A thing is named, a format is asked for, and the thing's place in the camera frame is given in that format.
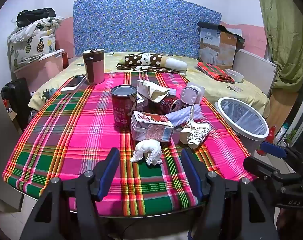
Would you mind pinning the brown polka dot blanket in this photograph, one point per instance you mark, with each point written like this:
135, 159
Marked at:
134, 59

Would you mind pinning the white tissue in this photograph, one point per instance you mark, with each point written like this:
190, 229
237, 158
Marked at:
149, 148

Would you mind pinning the pink plaid tablecloth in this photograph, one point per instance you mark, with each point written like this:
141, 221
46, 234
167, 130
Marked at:
66, 142

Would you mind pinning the small potted plant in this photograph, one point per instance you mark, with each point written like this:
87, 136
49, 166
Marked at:
290, 137

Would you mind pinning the purple white cloth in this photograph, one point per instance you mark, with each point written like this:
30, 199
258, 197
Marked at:
179, 116

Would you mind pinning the white smartphone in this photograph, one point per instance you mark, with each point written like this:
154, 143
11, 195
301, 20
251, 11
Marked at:
72, 83

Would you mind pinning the pink storage box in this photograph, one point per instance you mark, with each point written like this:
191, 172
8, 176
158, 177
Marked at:
41, 70

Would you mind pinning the translucent bin liner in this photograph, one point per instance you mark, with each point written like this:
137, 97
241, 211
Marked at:
241, 117

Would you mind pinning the blue floral headboard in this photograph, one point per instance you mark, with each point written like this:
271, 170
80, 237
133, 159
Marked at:
141, 25

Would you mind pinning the black bag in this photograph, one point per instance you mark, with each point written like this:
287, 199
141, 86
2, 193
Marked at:
36, 16

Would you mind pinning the white bottle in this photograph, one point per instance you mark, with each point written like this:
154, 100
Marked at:
281, 132

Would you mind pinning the yellow pineapple print bedsheet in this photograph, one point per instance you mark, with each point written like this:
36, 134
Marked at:
216, 90

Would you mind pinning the white plastic bowl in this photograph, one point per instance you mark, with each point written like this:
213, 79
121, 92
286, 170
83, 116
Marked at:
234, 75

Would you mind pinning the pink thermos cup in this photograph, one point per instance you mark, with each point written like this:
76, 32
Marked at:
94, 67

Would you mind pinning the folded red plaid cloth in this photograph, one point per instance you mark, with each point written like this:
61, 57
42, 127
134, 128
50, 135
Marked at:
211, 71

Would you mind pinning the white trash bin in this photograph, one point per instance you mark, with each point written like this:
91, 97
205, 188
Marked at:
251, 136

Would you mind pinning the grey cabinet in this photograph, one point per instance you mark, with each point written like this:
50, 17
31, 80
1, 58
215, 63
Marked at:
1, 155

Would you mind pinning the cream paper bag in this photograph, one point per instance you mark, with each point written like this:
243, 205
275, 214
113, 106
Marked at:
154, 90

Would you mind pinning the tall red drink can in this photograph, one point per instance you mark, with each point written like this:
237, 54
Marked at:
122, 110

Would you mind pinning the patterned crushed paper cup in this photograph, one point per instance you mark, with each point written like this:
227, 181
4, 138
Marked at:
194, 135

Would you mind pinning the crushed red drink can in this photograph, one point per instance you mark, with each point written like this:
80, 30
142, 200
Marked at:
170, 103

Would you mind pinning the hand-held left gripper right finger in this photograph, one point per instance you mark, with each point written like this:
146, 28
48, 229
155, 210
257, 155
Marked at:
191, 172

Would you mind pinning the red detergent bottle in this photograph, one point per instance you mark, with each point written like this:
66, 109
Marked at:
271, 133

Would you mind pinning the green curtain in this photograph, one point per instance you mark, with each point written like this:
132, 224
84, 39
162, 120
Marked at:
286, 30

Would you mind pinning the white panel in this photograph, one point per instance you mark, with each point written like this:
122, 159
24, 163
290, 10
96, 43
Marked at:
254, 70

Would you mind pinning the pineapple print quilt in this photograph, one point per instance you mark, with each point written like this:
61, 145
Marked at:
36, 42

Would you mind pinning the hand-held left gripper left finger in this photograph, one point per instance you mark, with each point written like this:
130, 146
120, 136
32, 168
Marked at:
109, 175

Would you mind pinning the cardboard product box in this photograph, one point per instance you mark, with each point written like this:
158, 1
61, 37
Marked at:
214, 47

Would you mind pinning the red and white milk carton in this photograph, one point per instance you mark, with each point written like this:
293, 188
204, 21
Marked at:
151, 130

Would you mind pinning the small white box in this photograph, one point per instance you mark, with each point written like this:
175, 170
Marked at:
141, 102

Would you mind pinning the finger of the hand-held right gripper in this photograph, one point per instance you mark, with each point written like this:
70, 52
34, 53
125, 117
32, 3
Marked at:
272, 149
259, 166

